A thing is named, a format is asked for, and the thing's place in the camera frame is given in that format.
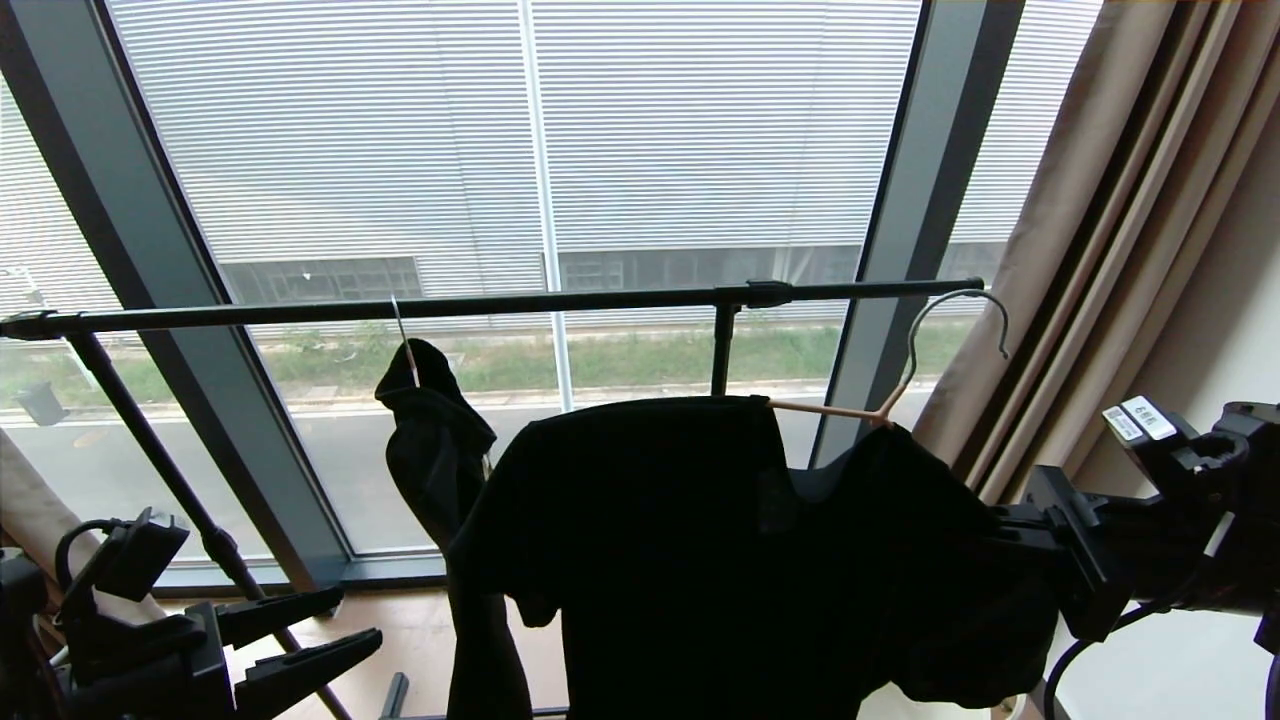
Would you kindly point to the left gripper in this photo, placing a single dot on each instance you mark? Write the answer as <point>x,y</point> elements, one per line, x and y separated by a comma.
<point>150,670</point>

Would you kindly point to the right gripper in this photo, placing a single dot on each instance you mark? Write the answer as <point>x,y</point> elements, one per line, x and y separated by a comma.
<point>1100,560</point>

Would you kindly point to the pink clothes hanger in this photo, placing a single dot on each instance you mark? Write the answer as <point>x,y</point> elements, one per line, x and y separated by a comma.
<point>882,412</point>
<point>408,360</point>

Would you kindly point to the black shorts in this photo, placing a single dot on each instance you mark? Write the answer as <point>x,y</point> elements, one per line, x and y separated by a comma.
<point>430,450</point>

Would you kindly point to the black garment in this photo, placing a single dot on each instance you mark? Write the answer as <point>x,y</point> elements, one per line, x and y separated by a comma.
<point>700,550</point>

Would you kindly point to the black clothes rack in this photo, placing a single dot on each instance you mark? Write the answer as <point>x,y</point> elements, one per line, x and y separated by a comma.
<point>500,303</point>

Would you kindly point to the beige curtain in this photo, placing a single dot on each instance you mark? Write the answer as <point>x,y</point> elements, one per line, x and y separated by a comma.
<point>25,500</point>
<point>1100,200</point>

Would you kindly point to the window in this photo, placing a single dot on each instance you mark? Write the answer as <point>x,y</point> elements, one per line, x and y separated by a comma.
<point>900,200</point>

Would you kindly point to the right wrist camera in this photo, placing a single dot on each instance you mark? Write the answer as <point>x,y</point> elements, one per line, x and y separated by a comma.
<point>1150,430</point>

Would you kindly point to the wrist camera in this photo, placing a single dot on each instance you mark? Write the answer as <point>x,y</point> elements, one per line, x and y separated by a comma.
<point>1150,430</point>
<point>130,560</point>

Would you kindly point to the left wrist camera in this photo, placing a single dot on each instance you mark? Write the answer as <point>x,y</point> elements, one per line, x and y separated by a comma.
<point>130,560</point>

